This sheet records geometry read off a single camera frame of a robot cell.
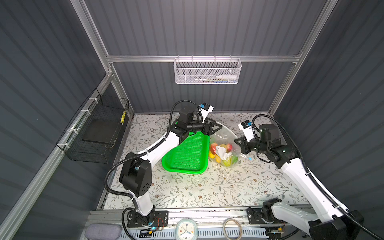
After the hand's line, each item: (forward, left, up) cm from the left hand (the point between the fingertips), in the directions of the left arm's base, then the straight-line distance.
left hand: (218, 123), depth 77 cm
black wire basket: (-3, +61, 0) cm, 61 cm away
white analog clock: (-42, +19, -26) cm, 53 cm away
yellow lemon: (-8, -1, -22) cm, 24 cm away
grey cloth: (-40, +57, -26) cm, 75 cm away
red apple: (-5, +2, -16) cm, 17 cm away
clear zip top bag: (-4, -4, -5) cm, 8 cm away
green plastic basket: (-3, +15, -29) cm, 32 cm away
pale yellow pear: (-2, -5, -18) cm, 19 cm away
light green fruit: (-12, -6, -21) cm, 25 cm away
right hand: (-8, -9, -4) cm, 13 cm away
